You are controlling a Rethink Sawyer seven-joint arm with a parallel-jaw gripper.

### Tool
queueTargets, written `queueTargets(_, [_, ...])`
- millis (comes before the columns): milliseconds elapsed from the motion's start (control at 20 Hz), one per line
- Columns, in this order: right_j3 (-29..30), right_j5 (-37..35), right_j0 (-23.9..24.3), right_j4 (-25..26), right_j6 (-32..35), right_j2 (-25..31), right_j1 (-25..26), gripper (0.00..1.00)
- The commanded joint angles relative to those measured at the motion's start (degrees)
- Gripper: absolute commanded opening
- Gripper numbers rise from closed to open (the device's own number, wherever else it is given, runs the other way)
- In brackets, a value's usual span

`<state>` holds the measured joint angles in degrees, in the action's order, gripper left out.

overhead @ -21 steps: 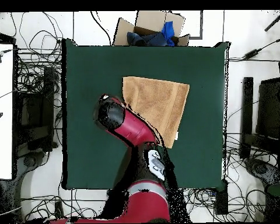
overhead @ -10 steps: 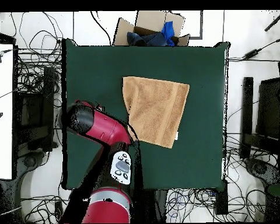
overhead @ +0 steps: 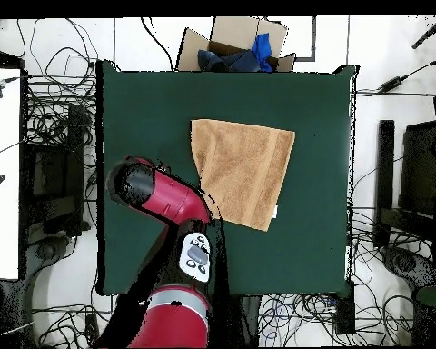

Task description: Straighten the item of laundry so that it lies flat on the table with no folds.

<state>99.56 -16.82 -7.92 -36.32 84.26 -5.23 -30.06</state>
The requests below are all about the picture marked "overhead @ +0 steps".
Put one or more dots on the tan terry towel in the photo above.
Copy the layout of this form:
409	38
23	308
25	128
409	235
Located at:
247	171

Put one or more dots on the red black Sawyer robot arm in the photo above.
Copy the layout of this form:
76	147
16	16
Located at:
170	196

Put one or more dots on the dark green tablecloth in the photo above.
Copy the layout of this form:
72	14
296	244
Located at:
149	109

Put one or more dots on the navy blue garment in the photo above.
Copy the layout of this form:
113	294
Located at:
236	61

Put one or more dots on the bright blue cloth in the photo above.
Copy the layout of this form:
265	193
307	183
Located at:
262	47

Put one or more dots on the brown cardboard box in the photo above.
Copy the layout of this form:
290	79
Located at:
236	31

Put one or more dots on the black upright bar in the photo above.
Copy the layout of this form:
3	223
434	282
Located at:
384	174

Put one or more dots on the black floor box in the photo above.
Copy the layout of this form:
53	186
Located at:
345	312

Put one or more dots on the grey chair base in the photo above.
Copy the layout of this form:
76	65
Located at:
47	251

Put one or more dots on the black power strip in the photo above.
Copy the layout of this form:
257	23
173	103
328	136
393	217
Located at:
91	327

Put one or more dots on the black chair base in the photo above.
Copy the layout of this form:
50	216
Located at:
405	263

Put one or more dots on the black power adapter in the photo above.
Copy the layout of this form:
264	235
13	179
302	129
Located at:
390	84

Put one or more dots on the white desk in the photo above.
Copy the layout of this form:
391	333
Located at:
1	181

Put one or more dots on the black tripod leg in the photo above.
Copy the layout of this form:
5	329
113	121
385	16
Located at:
430	33

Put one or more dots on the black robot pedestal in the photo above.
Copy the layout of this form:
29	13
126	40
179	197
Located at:
245	320

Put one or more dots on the black equipment frame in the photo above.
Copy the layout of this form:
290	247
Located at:
54	181

